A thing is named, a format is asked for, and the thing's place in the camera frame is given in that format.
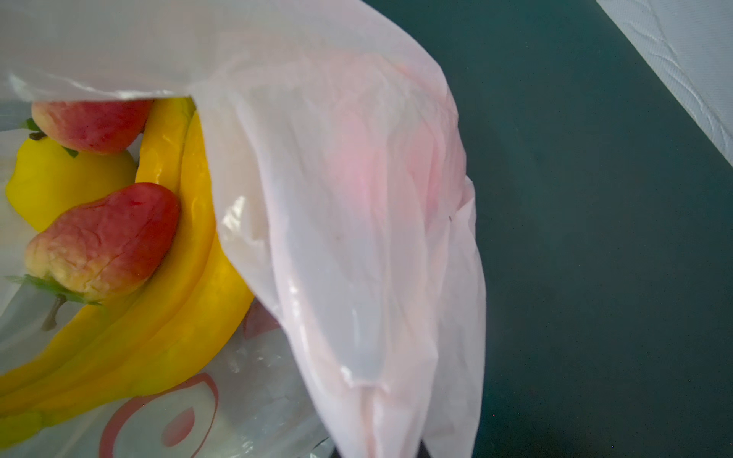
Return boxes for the red yellow peach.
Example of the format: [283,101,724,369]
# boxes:
[5,182,181,305]

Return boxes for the yellow lemon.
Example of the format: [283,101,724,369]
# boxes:
[6,137,137,232]

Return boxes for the yellow banana bunch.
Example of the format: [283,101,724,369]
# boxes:
[1,98,254,448]

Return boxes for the pink plastic bag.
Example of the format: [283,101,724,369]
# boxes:
[1,1,486,457]

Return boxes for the green table mat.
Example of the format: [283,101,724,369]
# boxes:
[375,1,732,457]

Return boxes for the red strawberry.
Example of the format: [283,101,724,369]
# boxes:
[22,99,154,158]

